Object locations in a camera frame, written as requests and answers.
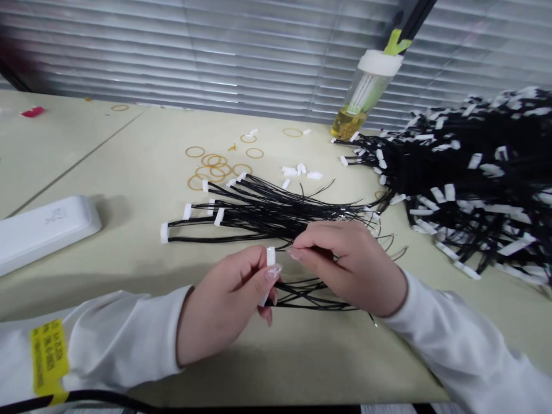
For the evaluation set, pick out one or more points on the person's left hand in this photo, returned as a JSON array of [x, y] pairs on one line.
[[215, 310]]

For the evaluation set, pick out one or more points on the person's right hand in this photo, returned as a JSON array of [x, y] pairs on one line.
[[366, 271]]

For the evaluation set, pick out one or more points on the black harness with white connector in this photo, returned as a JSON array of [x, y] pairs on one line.
[[271, 263]]

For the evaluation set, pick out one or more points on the heap of white connector housings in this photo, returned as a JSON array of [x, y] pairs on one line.
[[299, 170]]

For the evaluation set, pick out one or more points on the cluster of tan rubber bands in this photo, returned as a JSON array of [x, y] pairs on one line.
[[213, 169]]

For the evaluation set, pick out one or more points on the loose tan rubber band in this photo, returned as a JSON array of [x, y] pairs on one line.
[[249, 141], [293, 129], [120, 108], [255, 149]]

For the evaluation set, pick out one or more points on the clear bottle with yellow liquid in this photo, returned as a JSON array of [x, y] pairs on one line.
[[366, 90]]

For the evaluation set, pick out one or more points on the white plastic case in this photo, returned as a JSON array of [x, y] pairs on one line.
[[43, 233]]

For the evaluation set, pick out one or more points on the green plastic piece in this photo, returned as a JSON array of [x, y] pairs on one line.
[[394, 43]]

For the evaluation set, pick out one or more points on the window blinds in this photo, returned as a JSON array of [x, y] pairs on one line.
[[215, 51]]

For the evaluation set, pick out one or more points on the small red object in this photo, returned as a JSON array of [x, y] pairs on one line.
[[32, 112]]

